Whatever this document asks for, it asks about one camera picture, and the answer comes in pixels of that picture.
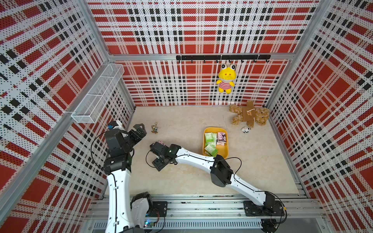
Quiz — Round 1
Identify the green tissue pack bottom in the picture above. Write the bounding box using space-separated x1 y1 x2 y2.
205 145 218 157

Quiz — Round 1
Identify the green tissue pack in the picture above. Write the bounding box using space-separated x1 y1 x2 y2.
205 141 216 147
205 132 217 144
205 145 218 157

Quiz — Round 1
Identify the yellow plastic storage box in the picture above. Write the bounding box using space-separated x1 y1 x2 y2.
203 127 229 158

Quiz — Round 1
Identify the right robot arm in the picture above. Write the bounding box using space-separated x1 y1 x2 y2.
150 142 287 216

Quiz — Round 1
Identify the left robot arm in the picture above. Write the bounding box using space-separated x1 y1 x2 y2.
104 120 150 233

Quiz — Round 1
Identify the green circuit board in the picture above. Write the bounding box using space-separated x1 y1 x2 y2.
143 221 156 228

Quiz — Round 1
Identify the small white spotted toy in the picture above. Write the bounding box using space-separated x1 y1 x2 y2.
241 126 251 134

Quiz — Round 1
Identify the brown teddy bear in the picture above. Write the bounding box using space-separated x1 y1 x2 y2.
229 100 270 129

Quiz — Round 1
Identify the yellow frog plush toy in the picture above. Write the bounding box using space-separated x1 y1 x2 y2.
216 64 237 94

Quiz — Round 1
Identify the small keychain charm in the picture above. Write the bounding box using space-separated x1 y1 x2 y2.
151 122 158 134

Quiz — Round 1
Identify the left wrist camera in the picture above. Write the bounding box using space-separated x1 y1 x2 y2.
108 120 125 131

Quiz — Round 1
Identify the white wire mesh basket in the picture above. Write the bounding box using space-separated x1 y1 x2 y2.
71 64 124 124

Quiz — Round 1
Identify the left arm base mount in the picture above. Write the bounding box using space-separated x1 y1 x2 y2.
145 202 168 218

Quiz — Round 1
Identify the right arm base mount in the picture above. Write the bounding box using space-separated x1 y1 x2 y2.
243 201 285 216

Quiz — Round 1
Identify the black hook rail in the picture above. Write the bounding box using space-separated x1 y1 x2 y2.
176 54 271 61

